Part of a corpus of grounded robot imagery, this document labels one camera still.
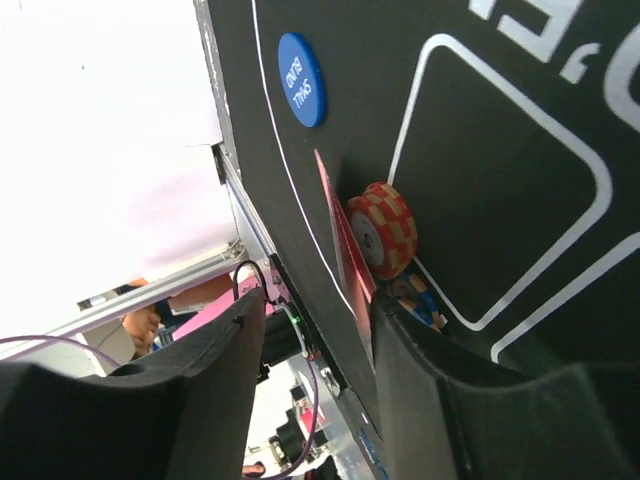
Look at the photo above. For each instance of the spread blue white chips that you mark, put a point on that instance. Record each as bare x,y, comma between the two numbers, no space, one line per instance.
412,292

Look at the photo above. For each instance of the black poker table mat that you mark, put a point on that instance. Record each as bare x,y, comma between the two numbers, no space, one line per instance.
511,130

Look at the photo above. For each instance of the red cards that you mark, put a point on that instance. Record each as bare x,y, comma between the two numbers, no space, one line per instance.
355,280

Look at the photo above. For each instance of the red chip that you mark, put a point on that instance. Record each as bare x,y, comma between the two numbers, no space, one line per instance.
384,229

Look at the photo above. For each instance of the blue small blind button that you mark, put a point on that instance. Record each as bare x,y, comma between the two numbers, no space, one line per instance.
301,80

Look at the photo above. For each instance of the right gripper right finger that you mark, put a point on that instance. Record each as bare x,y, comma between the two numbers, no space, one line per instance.
446,413

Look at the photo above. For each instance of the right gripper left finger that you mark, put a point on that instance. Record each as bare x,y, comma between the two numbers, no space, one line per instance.
182,412

